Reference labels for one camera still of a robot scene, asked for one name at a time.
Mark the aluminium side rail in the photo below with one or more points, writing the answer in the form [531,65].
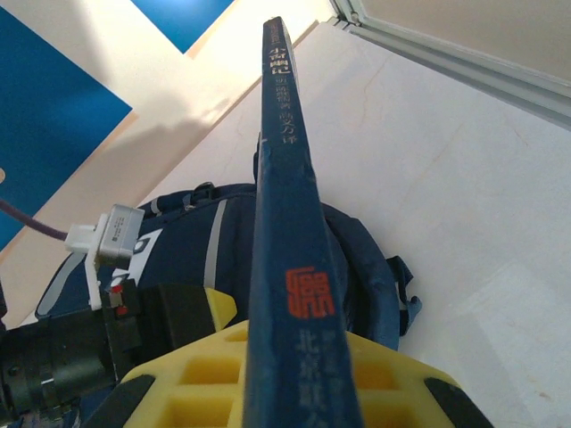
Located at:
[446,58]

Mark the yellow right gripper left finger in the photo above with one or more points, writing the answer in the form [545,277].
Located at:
[201,392]

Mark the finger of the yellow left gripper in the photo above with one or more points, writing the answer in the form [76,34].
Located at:
[220,310]

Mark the navy blue backpack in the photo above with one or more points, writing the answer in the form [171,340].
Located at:
[348,267]

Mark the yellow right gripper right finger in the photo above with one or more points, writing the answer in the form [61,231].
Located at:
[388,392]

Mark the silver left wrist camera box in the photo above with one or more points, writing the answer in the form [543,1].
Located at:
[120,232]

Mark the worn blue book codes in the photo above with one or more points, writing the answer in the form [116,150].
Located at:
[294,267]

